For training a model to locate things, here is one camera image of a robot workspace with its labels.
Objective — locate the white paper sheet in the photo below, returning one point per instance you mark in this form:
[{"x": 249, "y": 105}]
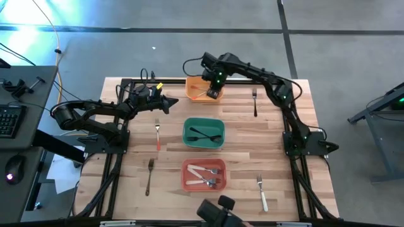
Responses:
[{"x": 63, "y": 173}]

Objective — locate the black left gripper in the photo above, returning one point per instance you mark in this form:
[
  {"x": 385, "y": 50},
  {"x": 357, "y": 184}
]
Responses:
[{"x": 146, "y": 99}]

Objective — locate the red plastic bin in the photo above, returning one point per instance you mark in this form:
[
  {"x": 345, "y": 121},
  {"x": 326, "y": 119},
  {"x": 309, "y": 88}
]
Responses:
[{"x": 205, "y": 188}]

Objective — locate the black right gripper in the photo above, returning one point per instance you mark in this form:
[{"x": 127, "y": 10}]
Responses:
[{"x": 214, "y": 77}]

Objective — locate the black clamp tool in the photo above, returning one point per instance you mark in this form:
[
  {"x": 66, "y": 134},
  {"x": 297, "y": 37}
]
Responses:
[{"x": 17, "y": 88}]

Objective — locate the silver metal bracket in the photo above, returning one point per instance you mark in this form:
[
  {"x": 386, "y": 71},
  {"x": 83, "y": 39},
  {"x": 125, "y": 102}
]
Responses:
[
  {"x": 116, "y": 223},
  {"x": 293, "y": 224}
]

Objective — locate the blue-grey legged workbench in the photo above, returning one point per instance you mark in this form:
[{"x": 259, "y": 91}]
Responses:
[{"x": 378, "y": 148}]

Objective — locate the black computer mouse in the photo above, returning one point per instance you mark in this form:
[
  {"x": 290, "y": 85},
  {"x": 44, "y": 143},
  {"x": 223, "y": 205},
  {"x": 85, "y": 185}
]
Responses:
[{"x": 14, "y": 168}]

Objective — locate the green plastic bin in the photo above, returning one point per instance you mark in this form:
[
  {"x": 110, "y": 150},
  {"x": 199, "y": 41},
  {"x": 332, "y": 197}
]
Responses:
[{"x": 205, "y": 144}]

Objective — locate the dark grey desk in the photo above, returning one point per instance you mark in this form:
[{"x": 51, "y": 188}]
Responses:
[{"x": 31, "y": 88}]

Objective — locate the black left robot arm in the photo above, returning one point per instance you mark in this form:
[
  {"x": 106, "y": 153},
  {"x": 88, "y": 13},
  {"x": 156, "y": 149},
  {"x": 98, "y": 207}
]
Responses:
[{"x": 94, "y": 108}]

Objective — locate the black desk beam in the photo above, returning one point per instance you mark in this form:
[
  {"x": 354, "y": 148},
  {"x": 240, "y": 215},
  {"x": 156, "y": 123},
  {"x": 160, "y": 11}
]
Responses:
[{"x": 60, "y": 146}]

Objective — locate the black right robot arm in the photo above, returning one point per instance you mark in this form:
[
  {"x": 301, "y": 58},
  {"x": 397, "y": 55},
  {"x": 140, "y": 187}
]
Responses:
[{"x": 252, "y": 72}]

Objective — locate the black keyboard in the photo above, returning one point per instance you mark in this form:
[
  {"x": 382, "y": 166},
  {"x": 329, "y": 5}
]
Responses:
[{"x": 11, "y": 121}]

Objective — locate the orange plastic bin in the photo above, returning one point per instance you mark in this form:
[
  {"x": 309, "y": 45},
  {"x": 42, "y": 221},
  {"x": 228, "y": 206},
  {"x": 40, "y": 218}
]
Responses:
[{"x": 188, "y": 82}]

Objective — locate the black aluminium table frame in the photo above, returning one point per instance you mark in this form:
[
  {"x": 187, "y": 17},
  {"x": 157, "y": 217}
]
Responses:
[{"x": 173, "y": 81}]

